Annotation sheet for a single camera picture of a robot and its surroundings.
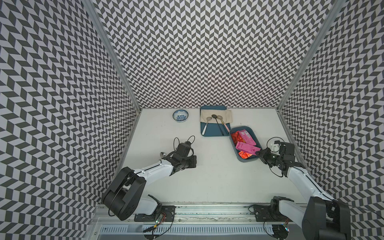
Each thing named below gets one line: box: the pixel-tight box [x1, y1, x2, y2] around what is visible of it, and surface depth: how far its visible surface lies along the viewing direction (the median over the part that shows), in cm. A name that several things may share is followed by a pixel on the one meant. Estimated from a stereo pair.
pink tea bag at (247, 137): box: [238, 129, 257, 146], surface depth 98 cm
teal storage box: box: [229, 126, 263, 163], surface depth 95 cm
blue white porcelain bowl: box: [172, 109, 189, 123], surface depth 114 cm
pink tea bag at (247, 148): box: [235, 141, 262, 156], surface depth 92 cm
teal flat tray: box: [200, 105, 231, 137], surface depth 110 cm
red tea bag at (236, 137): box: [231, 131, 247, 147], surface depth 98 cm
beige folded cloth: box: [200, 109, 233, 124], surface depth 115 cm
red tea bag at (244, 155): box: [238, 151, 253, 159], surface depth 93 cm
